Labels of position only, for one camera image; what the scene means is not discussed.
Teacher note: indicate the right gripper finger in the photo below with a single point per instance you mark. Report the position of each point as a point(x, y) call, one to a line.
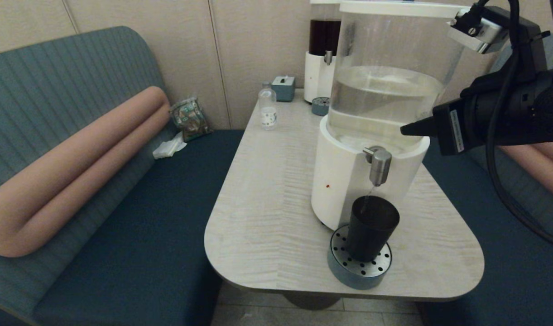
point(425, 123)
point(425, 132)

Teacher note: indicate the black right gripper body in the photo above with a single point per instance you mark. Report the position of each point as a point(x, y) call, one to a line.
point(471, 122)

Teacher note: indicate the steel water dispenser tap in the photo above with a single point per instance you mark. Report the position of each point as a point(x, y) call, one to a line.
point(379, 166)

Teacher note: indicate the black plastic cup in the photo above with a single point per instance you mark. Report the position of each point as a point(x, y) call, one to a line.
point(371, 231)

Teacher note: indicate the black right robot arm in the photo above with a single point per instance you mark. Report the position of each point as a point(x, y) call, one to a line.
point(539, 108)

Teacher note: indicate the clear water dispenser white base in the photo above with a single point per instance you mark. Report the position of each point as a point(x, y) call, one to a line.
point(339, 181)

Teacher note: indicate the small round drip tray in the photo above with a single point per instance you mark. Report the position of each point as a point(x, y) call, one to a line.
point(320, 107)

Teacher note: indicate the small steel drink dispenser tap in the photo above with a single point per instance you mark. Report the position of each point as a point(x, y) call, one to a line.
point(328, 57)

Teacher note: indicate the dark drink dispenser white base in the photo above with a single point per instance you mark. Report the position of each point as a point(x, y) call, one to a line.
point(317, 77)

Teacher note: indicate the grey-blue tissue box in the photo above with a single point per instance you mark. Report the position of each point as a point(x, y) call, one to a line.
point(283, 89)

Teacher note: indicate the large round steel drip tray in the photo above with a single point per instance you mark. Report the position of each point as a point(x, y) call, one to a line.
point(355, 274)

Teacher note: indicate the small clear plastic bottle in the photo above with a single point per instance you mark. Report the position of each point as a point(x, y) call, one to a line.
point(267, 112)

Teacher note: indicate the crumpled snack bag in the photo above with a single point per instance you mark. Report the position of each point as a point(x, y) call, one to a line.
point(189, 118)

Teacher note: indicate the white crumpled tissue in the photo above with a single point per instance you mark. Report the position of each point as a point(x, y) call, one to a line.
point(169, 147)

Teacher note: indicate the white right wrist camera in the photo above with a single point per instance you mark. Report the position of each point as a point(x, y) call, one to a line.
point(480, 31)

